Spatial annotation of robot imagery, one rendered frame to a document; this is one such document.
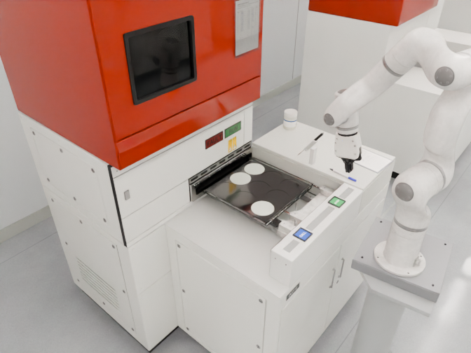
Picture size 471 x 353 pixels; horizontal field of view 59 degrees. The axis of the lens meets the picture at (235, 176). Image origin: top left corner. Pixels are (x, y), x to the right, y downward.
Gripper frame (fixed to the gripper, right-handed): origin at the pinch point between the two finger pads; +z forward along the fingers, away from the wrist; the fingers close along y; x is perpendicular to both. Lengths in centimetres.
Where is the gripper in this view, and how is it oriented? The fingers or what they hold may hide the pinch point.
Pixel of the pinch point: (349, 167)
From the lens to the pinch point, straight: 174.3
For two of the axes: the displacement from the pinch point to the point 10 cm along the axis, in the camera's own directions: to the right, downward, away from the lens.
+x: 6.5, -4.4, 6.2
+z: 1.6, 8.8, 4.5
